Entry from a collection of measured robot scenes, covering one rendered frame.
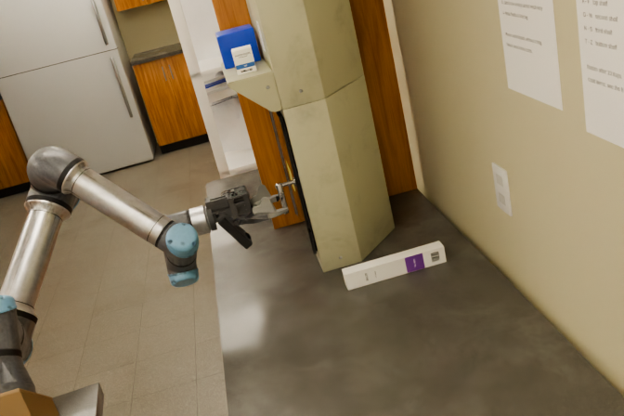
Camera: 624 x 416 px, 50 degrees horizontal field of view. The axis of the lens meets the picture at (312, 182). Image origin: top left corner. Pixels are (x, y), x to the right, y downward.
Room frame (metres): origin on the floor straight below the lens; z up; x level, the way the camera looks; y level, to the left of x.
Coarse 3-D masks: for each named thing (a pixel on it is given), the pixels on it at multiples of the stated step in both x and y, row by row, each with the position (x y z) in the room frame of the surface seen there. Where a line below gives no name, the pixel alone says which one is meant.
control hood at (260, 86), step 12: (264, 60) 1.80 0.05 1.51; (228, 72) 1.73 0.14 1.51; (252, 72) 1.65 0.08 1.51; (264, 72) 1.62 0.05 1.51; (228, 84) 1.60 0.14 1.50; (240, 84) 1.60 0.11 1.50; (252, 84) 1.60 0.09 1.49; (264, 84) 1.61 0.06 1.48; (276, 84) 1.61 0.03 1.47; (252, 96) 1.60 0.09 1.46; (264, 96) 1.61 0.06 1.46; (276, 96) 1.61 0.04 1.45; (276, 108) 1.61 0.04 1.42
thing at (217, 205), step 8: (232, 192) 1.65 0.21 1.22; (240, 192) 1.64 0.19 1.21; (208, 200) 1.64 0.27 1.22; (216, 200) 1.62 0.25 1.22; (224, 200) 1.63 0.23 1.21; (232, 200) 1.61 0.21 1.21; (240, 200) 1.62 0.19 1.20; (248, 200) 1.61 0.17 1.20; (208, 208) 1.62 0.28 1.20; (216, 208) 1.62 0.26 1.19; (224, 208) 1.63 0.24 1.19; (232, 208) 1.61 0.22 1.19; (240, 208) 1.62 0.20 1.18; (248, 208) 1.62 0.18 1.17; (208, 216) 1.61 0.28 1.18; (216, 216) 1.65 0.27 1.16; (224, 216) 1.62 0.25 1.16; (232, 216) 1.63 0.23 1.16; (240, 216) 1.61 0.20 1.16; (232, 224) 1.63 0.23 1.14; (240, 224) 1.61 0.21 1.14
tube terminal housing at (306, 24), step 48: (288, 0) 1.62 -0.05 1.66; (336, 0) 1.73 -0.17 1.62; (288, 48) 1.62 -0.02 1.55; (336, 48) 1.69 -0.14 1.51; (288, 96) 1.61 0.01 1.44; (336, 96) 1.66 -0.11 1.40; (336, 144) 1.63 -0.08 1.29; (336, 192) 1.62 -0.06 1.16; (384, 192) 1.76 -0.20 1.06; (336, 240) 1.62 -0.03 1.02
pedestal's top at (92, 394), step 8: (96, 384) 1.34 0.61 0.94; (72, 392) 1.34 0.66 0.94; (80, 392) 1.33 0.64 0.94; (88, 392) 1.32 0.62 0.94; (96, 392) 1.31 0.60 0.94; (56, 400) 1.32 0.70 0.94; (64, 400) 1.31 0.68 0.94; (72, 400) 1.30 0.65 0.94; (80, 400) 1.30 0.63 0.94; (88, 400) 1.29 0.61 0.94; (96, 400) 1.28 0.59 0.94; (64, 408) 1.28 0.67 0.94; (72, 408) 1.28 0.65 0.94; (80, 408) 1.27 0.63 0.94; (88, 408) 1.26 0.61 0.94; (96, 408) 1.25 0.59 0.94
